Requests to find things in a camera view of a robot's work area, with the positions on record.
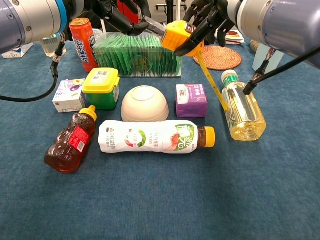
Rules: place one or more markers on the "round woven coaster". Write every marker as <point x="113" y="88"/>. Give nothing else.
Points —
<point x="222" y="58"/>

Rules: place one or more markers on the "clear blue-labelled water bottle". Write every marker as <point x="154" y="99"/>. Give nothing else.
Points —
<point x="48" y="48"/>

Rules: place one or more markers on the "white-labelled yellow-capped tea bottle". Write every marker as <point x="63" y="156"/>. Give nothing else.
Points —
<point x="150" y="137"/>

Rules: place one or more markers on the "yellow tape measure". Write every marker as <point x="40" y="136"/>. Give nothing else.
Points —
<point x="175" y="36"/>

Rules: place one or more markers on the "orange Arctic Ocean can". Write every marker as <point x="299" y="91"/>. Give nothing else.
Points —
<point x="83" y="45"/>

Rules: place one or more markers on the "white blue milk carton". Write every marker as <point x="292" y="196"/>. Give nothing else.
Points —
<point x="17" y="51"/>

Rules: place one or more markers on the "white red snack packet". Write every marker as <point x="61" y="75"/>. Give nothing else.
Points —
<point x="236" y="37"/>

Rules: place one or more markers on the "clear plastic cup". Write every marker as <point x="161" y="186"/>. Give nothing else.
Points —
<point x="97" y="33"/>

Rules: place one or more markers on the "light blue plastic cup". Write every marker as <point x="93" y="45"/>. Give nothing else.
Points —
<point x="261" y="60"/>

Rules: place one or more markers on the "bear-shaped honey bottle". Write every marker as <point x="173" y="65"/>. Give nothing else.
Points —
<point x="67" y="147"/>

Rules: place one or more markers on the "beige upturned bowl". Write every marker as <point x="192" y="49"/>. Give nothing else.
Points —
<point x="145" y="107"/>

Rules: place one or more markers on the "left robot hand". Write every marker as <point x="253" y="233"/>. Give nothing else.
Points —
<point x="125" y="22"/>

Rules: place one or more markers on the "glass jar black lid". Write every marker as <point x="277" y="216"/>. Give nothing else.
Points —
<point x="253" y="45"/>

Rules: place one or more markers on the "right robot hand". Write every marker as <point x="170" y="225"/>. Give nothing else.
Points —
<point x="207" y="22"/>

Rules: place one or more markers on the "green box yellow lid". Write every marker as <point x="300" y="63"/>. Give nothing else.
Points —
<point x="101" y="82"/>

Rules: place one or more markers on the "purple tissue pack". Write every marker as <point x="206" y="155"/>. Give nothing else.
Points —
<point x="191" y="102"/>

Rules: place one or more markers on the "clear green-capped tea bottle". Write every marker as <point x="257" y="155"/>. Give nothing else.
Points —
<point x="247" y="120"/>

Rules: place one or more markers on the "clear box of green sachets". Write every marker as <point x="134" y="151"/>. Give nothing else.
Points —
<point x="140" y="62"/>

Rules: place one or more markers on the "blue table cloth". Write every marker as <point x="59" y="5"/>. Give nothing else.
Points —
<point x="160" y="200"/>

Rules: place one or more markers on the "small white purple carton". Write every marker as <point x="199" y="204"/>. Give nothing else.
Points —
<point x="67" y="97"/>

